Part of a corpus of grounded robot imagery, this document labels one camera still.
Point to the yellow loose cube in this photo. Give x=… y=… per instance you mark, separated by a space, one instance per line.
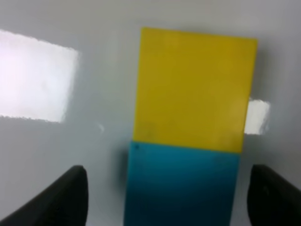
x=193 y=89

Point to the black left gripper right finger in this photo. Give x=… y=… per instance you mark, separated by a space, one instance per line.
x=271 y=199

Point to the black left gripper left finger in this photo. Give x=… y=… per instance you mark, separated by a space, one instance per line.
x=63 y=203

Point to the blue cube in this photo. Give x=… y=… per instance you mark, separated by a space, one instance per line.
x=179 y=186

